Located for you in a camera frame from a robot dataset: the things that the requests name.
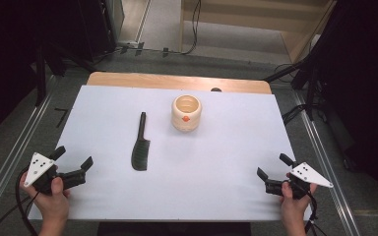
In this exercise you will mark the person's left hand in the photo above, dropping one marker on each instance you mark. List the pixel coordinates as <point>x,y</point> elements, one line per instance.
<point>52,205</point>

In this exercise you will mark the metal floor rail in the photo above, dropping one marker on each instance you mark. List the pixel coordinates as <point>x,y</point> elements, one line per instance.
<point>321,157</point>
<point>16,152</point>

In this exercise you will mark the white table mat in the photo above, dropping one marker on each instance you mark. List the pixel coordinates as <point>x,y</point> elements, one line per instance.
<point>193,170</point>

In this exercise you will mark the black cabinet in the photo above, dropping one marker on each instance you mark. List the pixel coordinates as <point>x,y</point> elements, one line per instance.
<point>95,26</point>

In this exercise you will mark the dark chair seat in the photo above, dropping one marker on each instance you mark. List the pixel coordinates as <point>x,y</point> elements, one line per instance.
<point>174,230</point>

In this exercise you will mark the white power strip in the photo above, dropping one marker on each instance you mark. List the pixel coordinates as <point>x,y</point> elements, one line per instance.
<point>129,43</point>

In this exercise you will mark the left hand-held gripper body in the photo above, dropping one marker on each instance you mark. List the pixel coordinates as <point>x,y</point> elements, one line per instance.
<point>42,178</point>

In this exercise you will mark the person's right hand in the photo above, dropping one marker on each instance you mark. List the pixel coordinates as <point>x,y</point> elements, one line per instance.
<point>293,209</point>

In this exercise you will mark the black metal stand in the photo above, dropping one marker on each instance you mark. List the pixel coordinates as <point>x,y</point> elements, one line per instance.
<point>311,95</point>
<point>41,78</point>

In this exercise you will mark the light wooden shelf unit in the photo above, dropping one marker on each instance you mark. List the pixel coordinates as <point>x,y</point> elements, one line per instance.
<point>242,16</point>

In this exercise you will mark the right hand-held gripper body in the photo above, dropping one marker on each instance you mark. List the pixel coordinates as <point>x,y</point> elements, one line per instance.
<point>300,183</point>

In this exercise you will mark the cream ribbed cup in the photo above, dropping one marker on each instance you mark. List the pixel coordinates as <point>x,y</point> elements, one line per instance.
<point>186,123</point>

